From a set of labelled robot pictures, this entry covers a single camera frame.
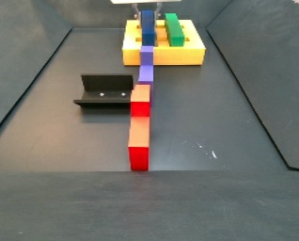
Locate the red stepped block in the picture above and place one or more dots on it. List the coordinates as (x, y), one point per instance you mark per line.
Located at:
(139, 128)

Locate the yellow slotted board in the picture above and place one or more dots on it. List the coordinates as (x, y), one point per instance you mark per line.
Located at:
(166, 55)

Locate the black angle bracket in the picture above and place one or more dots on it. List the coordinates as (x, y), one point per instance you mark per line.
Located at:
(106, 89)

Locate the blue long block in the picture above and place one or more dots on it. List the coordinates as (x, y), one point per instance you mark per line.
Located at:
(147, 24)

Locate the green long block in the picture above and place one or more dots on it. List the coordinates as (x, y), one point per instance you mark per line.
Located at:
(174, 30)

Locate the purple stepped block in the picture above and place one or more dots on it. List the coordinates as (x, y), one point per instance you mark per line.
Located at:
(146, 67)

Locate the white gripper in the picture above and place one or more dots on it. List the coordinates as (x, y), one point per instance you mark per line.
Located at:
(137, 2)

